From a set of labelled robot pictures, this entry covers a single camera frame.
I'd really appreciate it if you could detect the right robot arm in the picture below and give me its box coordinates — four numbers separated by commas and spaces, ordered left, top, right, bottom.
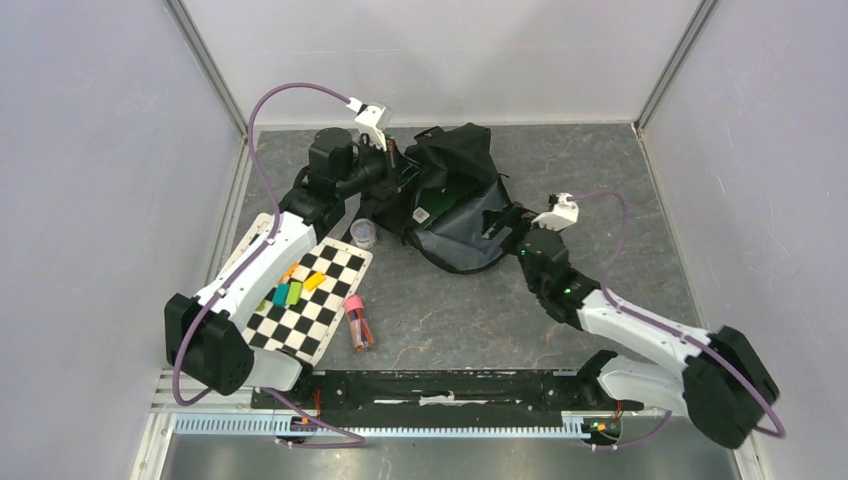
484, 205, 786, 449

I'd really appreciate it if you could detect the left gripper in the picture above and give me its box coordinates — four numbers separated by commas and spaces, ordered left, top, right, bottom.
335, 131, 422, 199

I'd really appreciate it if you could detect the orange toy block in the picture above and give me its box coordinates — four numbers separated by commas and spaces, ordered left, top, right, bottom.
283, 264, 300, 278

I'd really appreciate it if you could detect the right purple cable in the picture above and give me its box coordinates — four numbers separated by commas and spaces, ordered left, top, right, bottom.
569, 190, 788, 452

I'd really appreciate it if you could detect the green notebook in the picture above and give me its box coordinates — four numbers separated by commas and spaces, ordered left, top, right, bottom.
412, 185, 472, 228

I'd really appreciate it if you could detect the clear jar of paperclips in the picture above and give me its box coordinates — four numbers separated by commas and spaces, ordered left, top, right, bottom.
349, 218, 377, 250

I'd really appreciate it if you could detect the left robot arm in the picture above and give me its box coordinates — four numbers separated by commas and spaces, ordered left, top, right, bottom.
164, 128, 409, 408

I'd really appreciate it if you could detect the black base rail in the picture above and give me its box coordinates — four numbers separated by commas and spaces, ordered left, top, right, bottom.
285, 369, 644, 428

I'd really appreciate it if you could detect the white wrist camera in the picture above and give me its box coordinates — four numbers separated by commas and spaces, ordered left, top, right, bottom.
531, 193, 579, 232
346, 97, 392, 151

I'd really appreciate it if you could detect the green toy block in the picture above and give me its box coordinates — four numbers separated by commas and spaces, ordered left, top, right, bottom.
285, 281, 303, 306

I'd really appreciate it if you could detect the teal toy block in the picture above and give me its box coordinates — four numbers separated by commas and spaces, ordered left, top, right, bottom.
271, 283, 290, 308

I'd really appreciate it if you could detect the yellow toy block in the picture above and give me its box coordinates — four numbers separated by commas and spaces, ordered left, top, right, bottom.
302, 272, 326, 292

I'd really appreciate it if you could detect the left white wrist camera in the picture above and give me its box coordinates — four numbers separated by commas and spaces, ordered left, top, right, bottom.
346, 97, 392, 151

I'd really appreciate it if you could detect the black student backpack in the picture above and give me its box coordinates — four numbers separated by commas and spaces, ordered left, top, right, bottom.
357, 123, 514, 275

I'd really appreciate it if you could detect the pink capped pencil tube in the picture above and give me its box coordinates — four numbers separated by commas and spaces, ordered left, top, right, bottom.
343, 295, 375, 352

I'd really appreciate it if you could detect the checkered chess board mat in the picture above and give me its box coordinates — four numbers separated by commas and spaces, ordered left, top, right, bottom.
242, 237, 373, 366

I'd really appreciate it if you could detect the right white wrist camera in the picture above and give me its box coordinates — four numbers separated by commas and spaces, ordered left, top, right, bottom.
531, 193, 579, 232

